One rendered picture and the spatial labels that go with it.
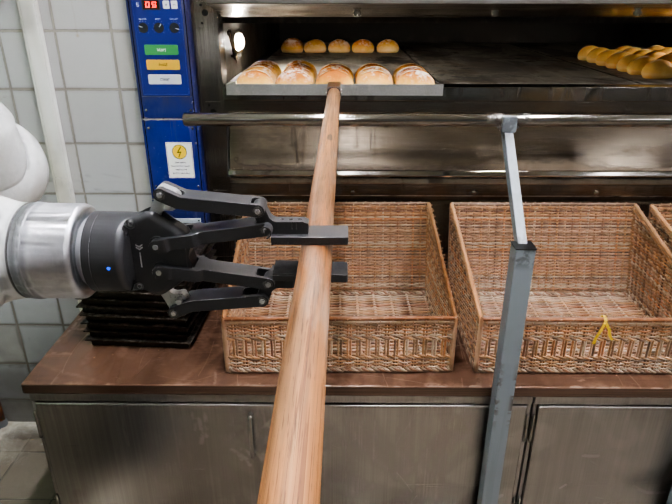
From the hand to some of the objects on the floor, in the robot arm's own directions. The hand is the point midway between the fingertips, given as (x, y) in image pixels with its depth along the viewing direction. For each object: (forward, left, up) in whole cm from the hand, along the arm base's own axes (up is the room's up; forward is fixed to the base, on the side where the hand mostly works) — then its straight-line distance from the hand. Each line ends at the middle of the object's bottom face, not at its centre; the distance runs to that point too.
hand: (311, 253), depth 55 cm
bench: (+55, +85, -119) cm, 156 cm away
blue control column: (-30, +213, -119) cm, 246 cm away
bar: (+36, +65, -119) cm, 140 cm away
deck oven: (+67, +207, -119) cm, 248 cm away
